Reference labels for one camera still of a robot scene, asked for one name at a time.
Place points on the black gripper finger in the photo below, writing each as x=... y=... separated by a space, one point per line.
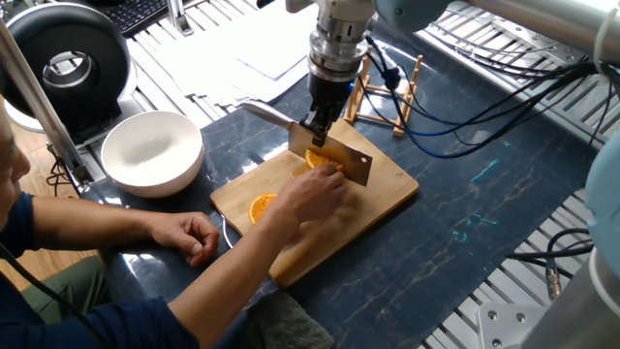
x=317 y=128
x=333 y=116

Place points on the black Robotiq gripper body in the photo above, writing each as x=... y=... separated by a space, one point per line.
x=329 y=92

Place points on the orange half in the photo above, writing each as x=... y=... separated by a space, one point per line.
x=315 y=158
x=259 y=206

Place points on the grey green cloth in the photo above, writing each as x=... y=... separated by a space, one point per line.
x=286 y=325

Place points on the person's right forearm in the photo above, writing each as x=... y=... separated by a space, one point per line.
x=227 y=286

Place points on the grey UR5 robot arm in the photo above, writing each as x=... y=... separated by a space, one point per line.
x=334 y=48

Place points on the person's left forearm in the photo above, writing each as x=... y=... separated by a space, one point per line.
x=92 y=223

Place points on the person's right hand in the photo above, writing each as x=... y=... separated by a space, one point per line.
x=310 y=196

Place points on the person's left hand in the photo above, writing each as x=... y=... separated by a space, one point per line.
x=186 y=232

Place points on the wooden peg rack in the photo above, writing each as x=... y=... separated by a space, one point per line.
x=353 y=109

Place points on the bamboo cutting board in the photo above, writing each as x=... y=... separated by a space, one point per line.
x=368 y=203

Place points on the white paper sheets stack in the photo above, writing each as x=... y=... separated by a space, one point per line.
x=213 y=58

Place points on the dark blue marbled table mat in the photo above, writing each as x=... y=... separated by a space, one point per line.
x=460 y=194

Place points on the silver perforated mounting plate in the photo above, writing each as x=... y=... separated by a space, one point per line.
x=528 y=36

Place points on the black keyboard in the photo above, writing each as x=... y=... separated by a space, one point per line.
x=135 y=14

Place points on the dark blue shirt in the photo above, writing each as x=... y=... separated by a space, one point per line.
x=121 y=325

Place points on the green trousers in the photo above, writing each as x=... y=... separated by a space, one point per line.
x=72 y=286

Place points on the black round fan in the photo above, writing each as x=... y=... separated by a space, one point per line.
x=29 y=53

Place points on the person's dark haired head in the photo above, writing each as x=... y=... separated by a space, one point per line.
x=9 y=169

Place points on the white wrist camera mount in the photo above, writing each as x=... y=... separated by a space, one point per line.
x=339 y=7

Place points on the short aluminium post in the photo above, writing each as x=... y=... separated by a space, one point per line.
x=179 y=19

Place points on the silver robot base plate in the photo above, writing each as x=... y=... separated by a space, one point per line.
x=508 y=325

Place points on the aluminium frame post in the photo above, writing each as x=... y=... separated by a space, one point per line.
x=43 y=116

